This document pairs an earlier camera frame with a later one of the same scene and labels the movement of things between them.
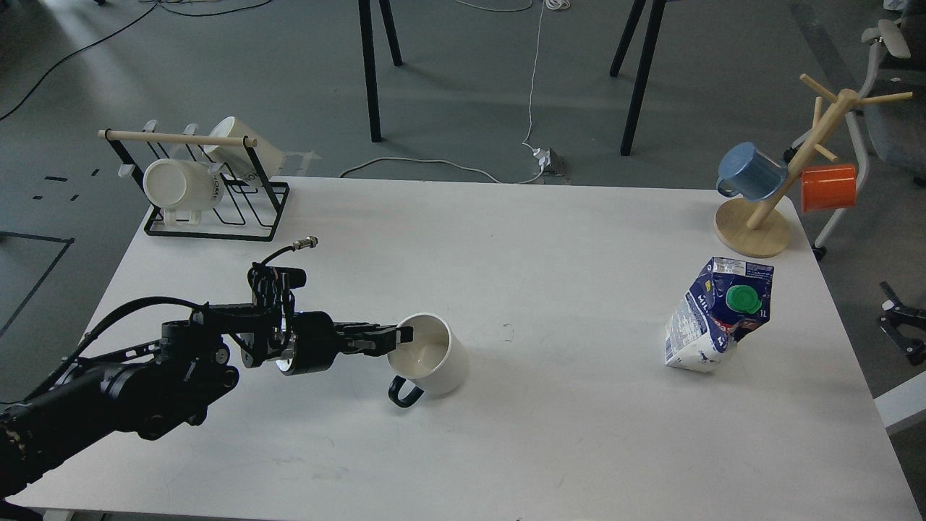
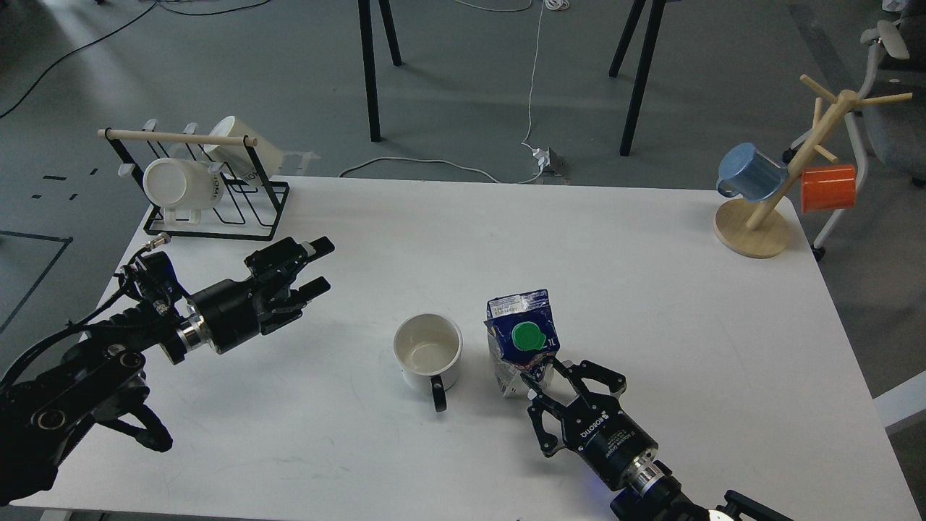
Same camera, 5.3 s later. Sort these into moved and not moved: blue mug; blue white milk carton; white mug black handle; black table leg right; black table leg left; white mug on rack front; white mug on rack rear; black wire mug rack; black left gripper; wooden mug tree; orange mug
Moved: blue white milk carton; white mug black handle; black left gripper
Not moved: blue mug; white mug on rack front; wooden mug tree; orange mug; black wire mug rack; white mug on rack rear; black table leg left; black table leg right
